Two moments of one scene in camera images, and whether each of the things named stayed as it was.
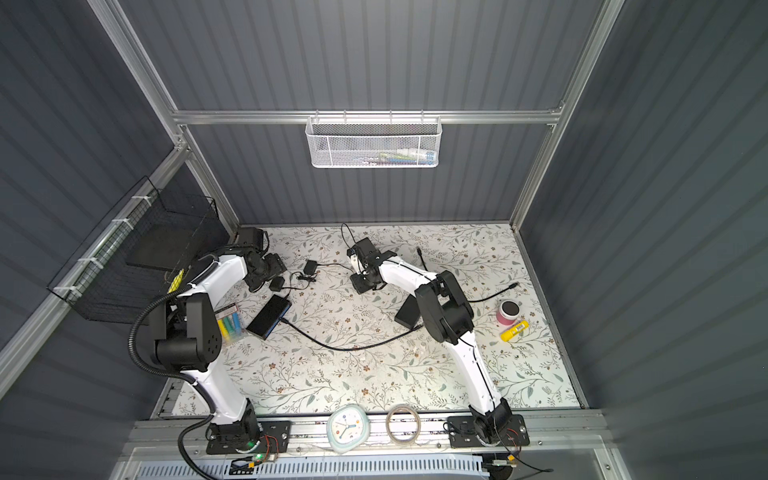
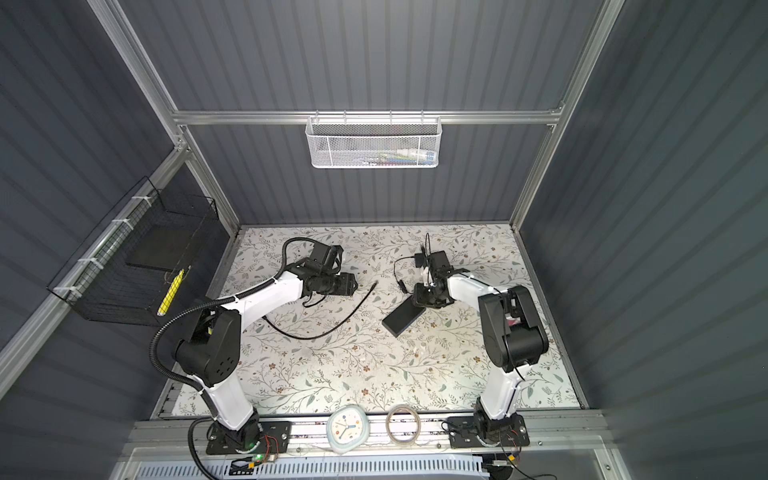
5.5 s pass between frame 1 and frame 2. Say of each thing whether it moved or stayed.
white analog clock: stayed
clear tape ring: stayed
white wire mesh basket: stayed
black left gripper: moved
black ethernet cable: moved
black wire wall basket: stayed
